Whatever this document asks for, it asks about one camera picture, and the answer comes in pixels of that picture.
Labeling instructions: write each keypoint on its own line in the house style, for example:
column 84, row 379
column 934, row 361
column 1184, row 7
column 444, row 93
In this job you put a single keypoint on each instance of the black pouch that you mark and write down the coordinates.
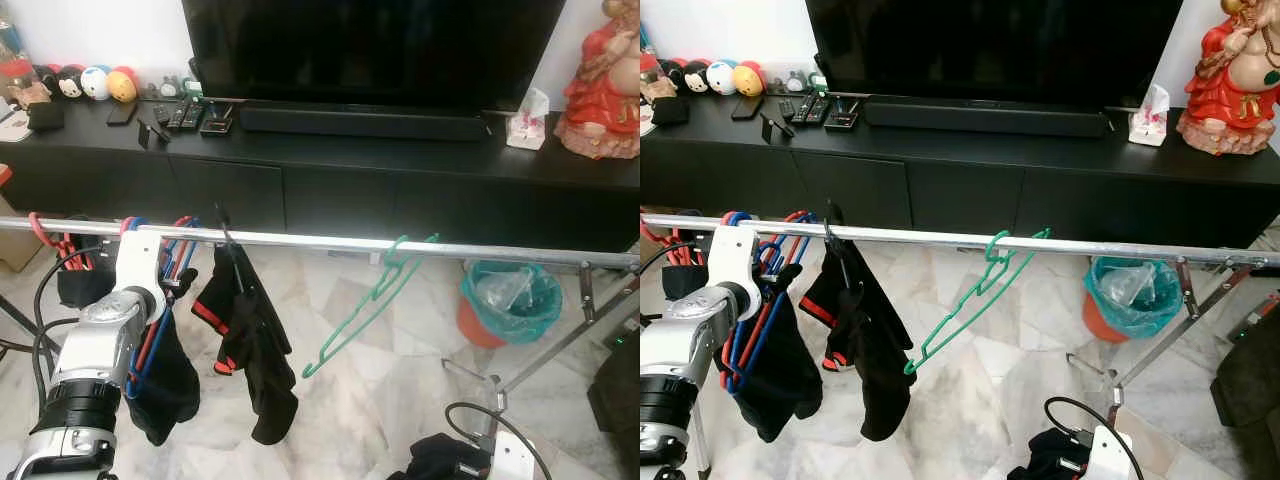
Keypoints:
column 45, row 117
column 670, row 110

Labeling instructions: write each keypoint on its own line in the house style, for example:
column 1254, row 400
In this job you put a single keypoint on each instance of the black soundbar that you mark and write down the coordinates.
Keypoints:
column 360, row 122
column 985, row 118

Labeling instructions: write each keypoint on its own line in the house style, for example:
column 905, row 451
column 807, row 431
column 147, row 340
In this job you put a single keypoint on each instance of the black garment with green print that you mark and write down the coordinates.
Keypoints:
column 175, row 385
column 785, row 380

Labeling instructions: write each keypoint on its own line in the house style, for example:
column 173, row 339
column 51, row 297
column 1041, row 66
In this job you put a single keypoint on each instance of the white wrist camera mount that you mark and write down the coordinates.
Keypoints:
column 1108, row 455
column 140, row 265
column 512, row 458
column 735, row 265

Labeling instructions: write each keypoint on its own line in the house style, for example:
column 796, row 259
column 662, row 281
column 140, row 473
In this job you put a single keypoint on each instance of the red robed figurine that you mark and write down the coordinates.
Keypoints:
column 605, row 90
column 1235, row 85

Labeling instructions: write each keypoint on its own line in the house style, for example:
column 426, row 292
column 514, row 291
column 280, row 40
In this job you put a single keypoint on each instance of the dark grey fabric sofa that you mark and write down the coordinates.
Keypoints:
column 622, row 390
column 1250, row 380

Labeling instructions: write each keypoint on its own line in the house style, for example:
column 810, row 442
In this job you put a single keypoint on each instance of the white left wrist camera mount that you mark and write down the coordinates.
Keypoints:
column 735, row 265
column 140, row 265

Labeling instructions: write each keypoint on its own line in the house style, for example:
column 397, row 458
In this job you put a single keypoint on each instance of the black flat television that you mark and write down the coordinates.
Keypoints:
column 370, row 50
column 990, row 50

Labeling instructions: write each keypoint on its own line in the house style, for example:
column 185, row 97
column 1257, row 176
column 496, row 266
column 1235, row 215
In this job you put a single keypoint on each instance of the silver metal clothes rack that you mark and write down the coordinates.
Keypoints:
column 960, row 240
column 330, row 243

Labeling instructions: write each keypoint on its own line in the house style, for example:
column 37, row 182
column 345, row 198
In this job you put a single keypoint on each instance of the white tissue box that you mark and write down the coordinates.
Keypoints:
column 527, row 128
column 1148, row 125

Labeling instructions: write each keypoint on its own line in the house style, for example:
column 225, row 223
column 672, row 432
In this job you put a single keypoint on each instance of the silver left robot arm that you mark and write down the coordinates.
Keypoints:
column 670, row 370
column 75, row 370

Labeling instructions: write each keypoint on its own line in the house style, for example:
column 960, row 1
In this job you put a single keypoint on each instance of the red bin with teal bag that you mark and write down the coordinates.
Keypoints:
column 1140, row 305
column 515, row 310

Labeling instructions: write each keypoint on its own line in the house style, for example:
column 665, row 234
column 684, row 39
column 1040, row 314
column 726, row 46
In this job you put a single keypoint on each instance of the red lidded jar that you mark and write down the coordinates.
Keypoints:
column 15, row 80
column 648, row 72

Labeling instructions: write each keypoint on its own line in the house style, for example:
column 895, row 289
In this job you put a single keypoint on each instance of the green plastic hanger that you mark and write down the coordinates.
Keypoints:
column 975, row 300
column 375, row 300

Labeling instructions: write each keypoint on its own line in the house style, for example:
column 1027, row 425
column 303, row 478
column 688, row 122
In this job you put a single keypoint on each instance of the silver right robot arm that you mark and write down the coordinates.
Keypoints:
column 500, row 420
column 1100, row 415

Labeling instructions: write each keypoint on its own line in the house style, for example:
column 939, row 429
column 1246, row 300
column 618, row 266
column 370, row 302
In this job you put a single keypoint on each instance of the dark navy garment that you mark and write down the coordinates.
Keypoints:
column 440, row 462
column 1045, row 460

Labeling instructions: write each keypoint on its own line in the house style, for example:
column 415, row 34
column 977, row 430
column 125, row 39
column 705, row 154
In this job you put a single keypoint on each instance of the black white round plush toy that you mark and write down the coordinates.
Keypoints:
column 70, row 85
column 697, row 77

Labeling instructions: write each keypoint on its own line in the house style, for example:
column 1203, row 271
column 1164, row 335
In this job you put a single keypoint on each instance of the blue plastic hanger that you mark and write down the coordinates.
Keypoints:
column 140, row 380
column 740, row 375

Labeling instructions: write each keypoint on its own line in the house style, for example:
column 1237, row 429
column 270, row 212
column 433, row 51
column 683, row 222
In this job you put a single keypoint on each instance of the small black box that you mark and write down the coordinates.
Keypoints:
column 842, row 118
column 216, row 123

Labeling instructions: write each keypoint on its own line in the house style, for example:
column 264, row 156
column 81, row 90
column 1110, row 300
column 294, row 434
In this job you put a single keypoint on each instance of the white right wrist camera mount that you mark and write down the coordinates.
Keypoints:
column 512, row 458
column 1108, row 455

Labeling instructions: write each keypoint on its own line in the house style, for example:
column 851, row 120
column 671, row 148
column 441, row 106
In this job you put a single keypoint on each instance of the plain black garment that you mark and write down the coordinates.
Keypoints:
column 875, row 340
column 260, row 340

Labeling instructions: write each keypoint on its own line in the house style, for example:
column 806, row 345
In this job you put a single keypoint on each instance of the green white gadget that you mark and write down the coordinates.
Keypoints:
column 191, row 90
column 817, row 83

